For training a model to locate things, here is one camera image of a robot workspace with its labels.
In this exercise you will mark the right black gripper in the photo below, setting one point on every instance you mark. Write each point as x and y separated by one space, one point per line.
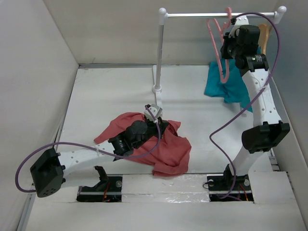
225 54

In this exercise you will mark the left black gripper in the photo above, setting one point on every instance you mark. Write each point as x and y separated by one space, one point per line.
154 124

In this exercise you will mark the pink t shirt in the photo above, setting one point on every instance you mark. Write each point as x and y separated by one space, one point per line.
170 158

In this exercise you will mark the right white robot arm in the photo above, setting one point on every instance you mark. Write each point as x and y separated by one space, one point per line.
268 130

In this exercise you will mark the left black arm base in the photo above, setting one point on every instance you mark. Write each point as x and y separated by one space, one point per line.
107 190

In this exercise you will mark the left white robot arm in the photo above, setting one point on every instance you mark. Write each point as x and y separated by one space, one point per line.
53 171

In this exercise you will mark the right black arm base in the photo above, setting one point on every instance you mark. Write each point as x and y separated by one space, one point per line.
221 188

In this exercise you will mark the wooden hanger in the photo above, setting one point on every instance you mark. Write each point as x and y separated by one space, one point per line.
263 37

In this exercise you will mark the white clothes rack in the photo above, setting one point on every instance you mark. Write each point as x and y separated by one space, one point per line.
163 16

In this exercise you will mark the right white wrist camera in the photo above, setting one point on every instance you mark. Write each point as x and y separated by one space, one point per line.
239 21

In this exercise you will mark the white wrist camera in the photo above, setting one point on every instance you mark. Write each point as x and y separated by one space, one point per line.
152 112
239 21

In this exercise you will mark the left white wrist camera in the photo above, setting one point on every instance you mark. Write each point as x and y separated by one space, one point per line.
152 112

